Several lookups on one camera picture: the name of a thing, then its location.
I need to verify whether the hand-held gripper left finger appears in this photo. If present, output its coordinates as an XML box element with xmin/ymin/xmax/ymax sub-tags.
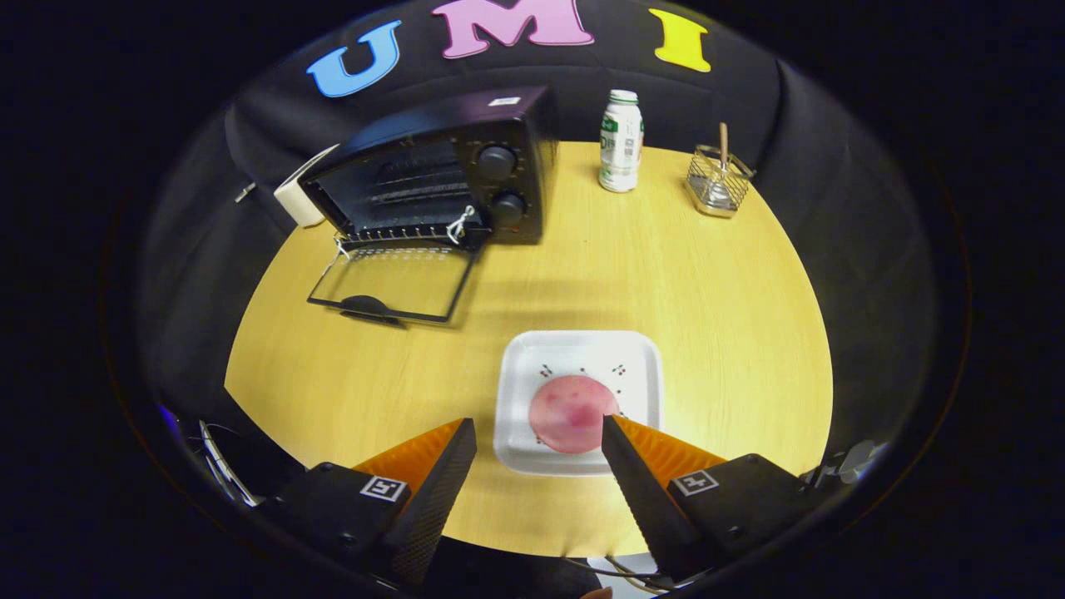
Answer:
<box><xmin>258</xmin><ymin>418</ymin><xmax>478</xmax><ymax>587</ymax></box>

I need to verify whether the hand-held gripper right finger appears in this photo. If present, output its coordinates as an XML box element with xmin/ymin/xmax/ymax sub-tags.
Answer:
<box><xmin>601</xmin><ymin>414</ymin><xmax>820</xmax><ymax>583</ymax></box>

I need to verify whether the pink round food slice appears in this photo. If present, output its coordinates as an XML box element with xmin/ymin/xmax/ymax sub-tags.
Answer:
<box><xmin>528</xmin><ymin>374</ymin><xmax>621</xmax><ymax>455</ymax></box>

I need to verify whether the white square plate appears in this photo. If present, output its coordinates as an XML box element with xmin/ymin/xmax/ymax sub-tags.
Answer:
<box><xmin>493</xmin><ymin>329</ymin><xmax>665</xmax><ymax>478</ymax></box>

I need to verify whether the black toaster oven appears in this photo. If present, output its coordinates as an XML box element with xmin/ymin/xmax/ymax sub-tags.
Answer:
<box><xmin>300</xmin><ymin>83</ymin><xmax>560</xmax><ymax>327</ymax></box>

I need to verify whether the white slot toaster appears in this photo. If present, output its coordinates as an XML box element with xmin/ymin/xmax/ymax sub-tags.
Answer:
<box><xmin>273</xmin><ymin>143</ymin><xmax>340</xmax><ymax>228</ymax></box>

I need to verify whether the white bottle green label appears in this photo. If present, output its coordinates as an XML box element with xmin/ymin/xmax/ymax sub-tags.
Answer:
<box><xmin>597</xmin><ymin>89</ymin><xmax>646</xmax><ymax>194</ymax></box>

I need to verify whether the black backdrop cloth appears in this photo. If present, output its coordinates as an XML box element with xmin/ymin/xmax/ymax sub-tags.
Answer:
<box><xmin>137</xmin><ymin>0</ymin><xmax>945</xmax><ymax>483</ymax></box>

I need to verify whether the white string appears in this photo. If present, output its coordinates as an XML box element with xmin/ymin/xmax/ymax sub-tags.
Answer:
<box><xmin>445</xmin><ymin>205</ymin><xmax>477</xmax><ymax>246</ymax></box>

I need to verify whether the metal wire basket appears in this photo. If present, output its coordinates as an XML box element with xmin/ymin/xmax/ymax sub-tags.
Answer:
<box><xmin>686</xmin><ymin>145</ymin><xmax>756</xmax><ymax>219</ymax></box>

